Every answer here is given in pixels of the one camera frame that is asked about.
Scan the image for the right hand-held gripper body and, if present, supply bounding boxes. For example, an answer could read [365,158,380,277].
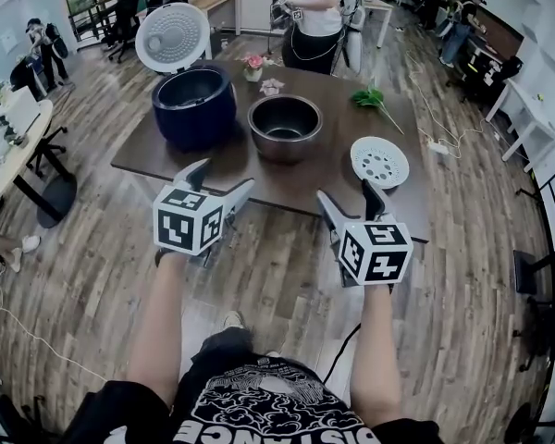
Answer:
[328,221,415,295]

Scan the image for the dark blue rice cooker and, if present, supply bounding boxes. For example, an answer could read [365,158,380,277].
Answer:
[134,1,239,153]

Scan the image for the white box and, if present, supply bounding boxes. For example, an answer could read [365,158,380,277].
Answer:
[0,84,42,136]

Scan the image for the pink flower in white pot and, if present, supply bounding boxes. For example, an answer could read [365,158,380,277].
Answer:
[240,52,265,82]

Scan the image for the person's left forearm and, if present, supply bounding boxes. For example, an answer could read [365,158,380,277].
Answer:
[127,254,203,409]

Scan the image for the small pale pink potted flower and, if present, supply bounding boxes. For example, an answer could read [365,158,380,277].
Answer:
[258,77,284,96]

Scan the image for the person's black trousers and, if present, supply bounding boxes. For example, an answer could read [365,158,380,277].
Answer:
[189,325,283,369]

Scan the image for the long white floor cable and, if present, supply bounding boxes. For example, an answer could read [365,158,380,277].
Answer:
[0,247,107,383]

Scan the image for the white desk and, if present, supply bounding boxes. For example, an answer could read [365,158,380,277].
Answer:
[484,79,555,174]

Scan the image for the dark brown wooden table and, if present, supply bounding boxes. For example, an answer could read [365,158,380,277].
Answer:
[110,57,431,244]

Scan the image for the round beige table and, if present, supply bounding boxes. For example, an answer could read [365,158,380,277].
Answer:
[0,99,79,229]

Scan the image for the metal pot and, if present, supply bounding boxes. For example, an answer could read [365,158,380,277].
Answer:
[247,93,324,165]

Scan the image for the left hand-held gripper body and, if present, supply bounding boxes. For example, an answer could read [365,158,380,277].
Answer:
[152,182,241,268]

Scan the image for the person's right forearm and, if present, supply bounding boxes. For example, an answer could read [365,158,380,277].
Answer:
[349,287,411,427]

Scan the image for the green artificial leaf sprig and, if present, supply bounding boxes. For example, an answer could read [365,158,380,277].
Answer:
[350,83,406,136]

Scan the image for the whiteboard on black stand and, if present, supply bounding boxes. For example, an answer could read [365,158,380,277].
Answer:
[512,153,555,295]

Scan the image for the person's black printed t-shirt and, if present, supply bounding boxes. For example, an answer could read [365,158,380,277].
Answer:
[57,356,445,444]

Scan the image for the white steamer tray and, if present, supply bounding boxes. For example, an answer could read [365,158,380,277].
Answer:
[350,135,411,191]

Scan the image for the black cable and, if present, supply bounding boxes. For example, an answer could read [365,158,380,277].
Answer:
[323,324,362,383]

